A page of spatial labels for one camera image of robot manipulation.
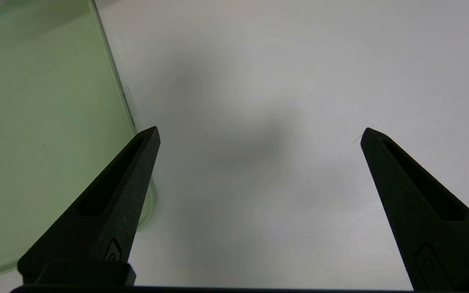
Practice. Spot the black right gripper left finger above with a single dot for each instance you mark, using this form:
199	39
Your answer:
108	211

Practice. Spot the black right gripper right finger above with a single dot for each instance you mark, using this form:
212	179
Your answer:
426	228

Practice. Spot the light green plastic tray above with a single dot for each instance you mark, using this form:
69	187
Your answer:
35	130

